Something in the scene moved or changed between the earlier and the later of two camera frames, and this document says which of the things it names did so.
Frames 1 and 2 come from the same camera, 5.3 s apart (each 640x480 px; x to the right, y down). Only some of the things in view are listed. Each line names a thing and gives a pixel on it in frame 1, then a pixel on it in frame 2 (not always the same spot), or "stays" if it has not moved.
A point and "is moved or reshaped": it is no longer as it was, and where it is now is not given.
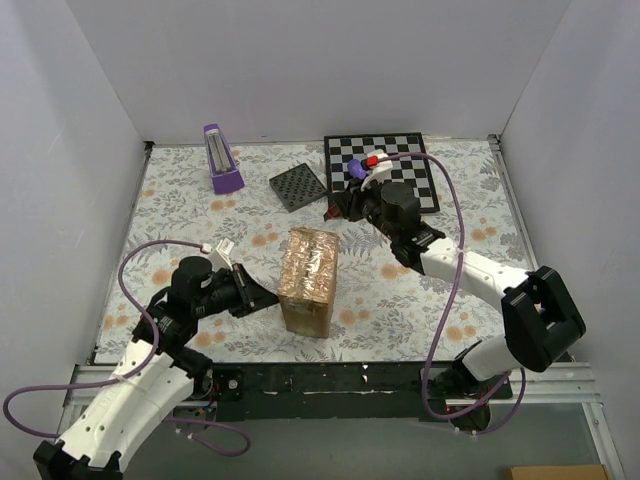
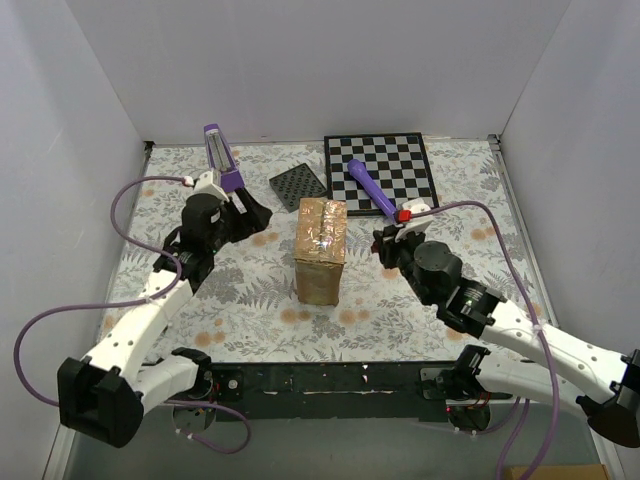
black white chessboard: (411, 170) stays
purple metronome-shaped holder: (225, 170) stays
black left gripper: (240, 288) → (240, 215)
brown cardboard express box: (308, 278) is moved or reshaped
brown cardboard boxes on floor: (559, 472) stays
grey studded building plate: (297, 187) stays
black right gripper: (351, 203) → (391, 248)
